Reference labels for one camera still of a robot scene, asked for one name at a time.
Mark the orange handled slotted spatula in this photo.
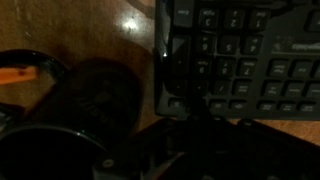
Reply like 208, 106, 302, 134
0, 65, 39, 85

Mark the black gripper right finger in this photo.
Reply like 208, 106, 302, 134
200, 90, 214, 123

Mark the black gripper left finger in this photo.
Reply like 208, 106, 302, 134
187, 90, 201, 123

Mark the black mug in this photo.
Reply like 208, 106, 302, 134
0, 48, 146, 180

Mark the black computer keyboard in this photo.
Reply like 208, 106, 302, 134
153, 0, 320, 121

